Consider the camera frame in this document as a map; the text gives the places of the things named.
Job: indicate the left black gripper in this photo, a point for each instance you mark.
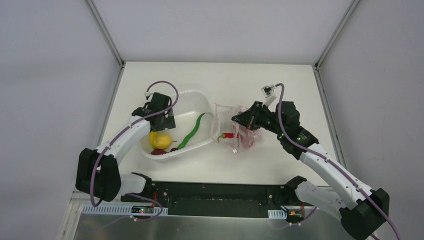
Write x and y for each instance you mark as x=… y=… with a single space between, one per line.
x=164 y=120

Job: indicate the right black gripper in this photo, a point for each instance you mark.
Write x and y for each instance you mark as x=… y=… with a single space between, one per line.
x=251 y=116

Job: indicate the red grape bunch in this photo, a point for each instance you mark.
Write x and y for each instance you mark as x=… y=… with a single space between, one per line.
x=245 y=140

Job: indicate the white plastic basket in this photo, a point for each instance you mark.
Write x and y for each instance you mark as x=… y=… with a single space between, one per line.
x=191 y=104

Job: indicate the clear pink zip bag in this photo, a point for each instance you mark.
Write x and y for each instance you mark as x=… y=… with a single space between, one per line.
x=222 y=123

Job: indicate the red chili pepper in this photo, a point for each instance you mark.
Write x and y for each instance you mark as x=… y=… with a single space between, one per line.
x=225 y=135

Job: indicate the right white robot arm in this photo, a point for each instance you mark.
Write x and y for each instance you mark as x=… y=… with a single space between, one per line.
x=360 y=209

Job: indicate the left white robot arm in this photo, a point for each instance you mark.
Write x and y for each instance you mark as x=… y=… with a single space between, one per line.
x=98 y=173

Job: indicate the yellow banana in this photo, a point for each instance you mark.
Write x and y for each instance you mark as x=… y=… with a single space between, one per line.
x=152 y=136

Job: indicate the yellow lemon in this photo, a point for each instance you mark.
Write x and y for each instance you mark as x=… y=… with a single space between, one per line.
x=163 y=141

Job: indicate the green chili pepper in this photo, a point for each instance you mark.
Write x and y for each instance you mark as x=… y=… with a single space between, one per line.
x=196 y=127

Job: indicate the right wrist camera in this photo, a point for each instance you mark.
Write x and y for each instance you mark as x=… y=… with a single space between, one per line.
x=269 y=94

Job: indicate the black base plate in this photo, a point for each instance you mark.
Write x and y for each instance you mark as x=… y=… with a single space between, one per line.
x=218 y=199

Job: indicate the left aluminium frame post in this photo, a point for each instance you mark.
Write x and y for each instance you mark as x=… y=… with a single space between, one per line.
x=98 y=20

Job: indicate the aluminium frame post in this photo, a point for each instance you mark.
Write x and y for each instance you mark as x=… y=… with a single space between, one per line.
x=98 y=20
x=348 y=14

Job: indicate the right aluminium frame post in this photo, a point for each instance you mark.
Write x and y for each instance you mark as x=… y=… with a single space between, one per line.
x=348 y=14

